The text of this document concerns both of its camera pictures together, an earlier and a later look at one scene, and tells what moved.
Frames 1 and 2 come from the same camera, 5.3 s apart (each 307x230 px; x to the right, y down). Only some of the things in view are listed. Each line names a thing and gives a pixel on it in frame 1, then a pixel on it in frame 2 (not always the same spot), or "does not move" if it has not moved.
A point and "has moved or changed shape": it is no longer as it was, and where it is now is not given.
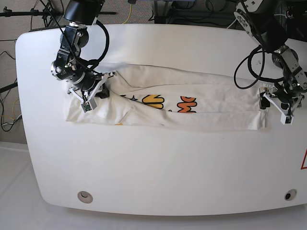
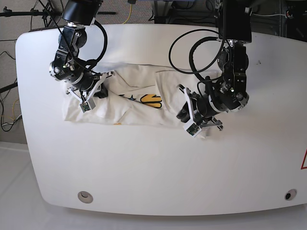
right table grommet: (290, 194) does not move
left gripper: (88, 87) does not move
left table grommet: (85, 197) does not move
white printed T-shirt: (143, 96) has moved or changed shape
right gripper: (287, 99) -> (202, 109)
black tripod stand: (48, 12) does not move
